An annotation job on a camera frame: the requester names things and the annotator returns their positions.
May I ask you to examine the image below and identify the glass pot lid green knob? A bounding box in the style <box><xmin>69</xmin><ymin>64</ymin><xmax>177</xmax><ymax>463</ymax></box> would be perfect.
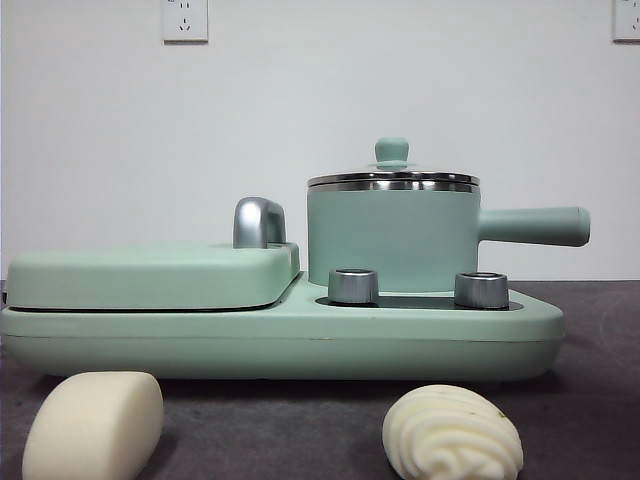
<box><xmin>305</xmin><ymin>136</ymin><xmax>482</xmax><ymax>188</ymax></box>

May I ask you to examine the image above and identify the white wall socket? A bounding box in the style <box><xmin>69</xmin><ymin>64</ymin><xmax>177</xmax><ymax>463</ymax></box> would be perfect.
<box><xmin>611</xmin><ymin>0</ymin><xmax>640</xmax><ymax>44</ymax></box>
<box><xmin>162</xmin><ymin>0</ymin><xmax>210</xmax><ymax>44</ymax></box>

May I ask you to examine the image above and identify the swirled white steamed bun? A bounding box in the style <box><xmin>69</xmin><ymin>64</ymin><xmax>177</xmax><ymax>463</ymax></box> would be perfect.
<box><xmin>381</xmin><ymin>383</ymin><xmax>526</xmax><ymax>480</ymax></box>

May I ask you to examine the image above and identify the silver griddle cover handle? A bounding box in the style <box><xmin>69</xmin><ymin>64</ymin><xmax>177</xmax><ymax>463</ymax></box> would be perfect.
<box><xmin>232</xmin><ymin>196</ymin><xmax>288</xmax><ymax>250</ymax></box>

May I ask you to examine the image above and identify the silver control knob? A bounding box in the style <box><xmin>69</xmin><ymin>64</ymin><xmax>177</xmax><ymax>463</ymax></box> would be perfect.
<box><xmin>327</xmin><ymin>267</ymin><xmax>380</xmax><ymax>306</ymax></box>
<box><xmin>453</xmin><ymin>271</ymin><xmax>511</xmax><ymax>309</ymax></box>

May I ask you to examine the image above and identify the mint green pot with handle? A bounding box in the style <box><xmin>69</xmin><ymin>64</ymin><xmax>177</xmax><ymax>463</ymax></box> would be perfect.
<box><xmin>306</xmin><ymin>180</ymin><xmax>593</xmax><ymax>296</ymax></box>

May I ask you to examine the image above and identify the black glossy control panel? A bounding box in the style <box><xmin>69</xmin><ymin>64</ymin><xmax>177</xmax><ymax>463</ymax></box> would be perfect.
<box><xmin>315</xmin><ymin>294</ymin><xmax>512</xmax><ymax>311</ymax></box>

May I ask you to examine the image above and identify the mint green breakfast machine base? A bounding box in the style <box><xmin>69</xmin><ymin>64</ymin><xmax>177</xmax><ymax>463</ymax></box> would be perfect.
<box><xmin>0</xmin><ymin>279</ymin><xmax>566</xmax><ymax>382</ymax></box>

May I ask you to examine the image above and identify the smooth white steamed bun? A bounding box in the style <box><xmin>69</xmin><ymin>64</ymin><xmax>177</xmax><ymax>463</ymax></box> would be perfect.
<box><xmin>21</xmin><ymin>370</ymin><xmax>166</xmax><ymax>480</ymax></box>

